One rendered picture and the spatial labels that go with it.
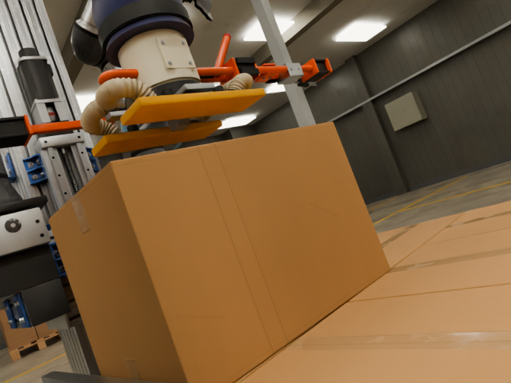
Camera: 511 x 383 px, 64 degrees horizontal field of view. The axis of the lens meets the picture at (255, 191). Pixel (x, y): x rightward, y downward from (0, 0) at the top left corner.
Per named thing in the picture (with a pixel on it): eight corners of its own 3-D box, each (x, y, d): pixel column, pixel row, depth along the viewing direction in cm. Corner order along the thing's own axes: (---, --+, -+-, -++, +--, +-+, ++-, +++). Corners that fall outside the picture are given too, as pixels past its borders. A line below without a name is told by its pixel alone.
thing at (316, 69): (318, 71, 134) (312, 58, 134) (302, 82, 139) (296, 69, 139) (333, 71, 139) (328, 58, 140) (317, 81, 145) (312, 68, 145)
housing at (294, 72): (290, 75, 126) (286, 61, 126) (276, 86, 131) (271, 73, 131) (305, 74, 130) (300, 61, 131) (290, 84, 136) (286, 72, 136)
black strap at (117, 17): (124, 10, 84) (117, -8, 85) (89, 66, 102) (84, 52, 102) (210, 17, 100) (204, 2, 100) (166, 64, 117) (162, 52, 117)
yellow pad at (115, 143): (106, 142, 91) (99, 121, 91) (93, 157, 98) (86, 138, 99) (223, 125, 114) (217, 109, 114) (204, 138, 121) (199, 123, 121)
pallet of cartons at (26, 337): (14, 362, 629) (-2, 311, 634) (2, 359, 731) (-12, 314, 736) (77, 333, 693) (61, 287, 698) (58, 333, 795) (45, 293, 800)
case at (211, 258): (197, 410, 61) (109, 160, 63) (105, 389, 90) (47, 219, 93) (391, 270, 101) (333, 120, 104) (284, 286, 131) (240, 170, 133)
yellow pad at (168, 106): (141, 106, 77) (132, 81, 77) (122, 126, 84) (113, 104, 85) (266, 94, 100) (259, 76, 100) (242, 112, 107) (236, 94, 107)
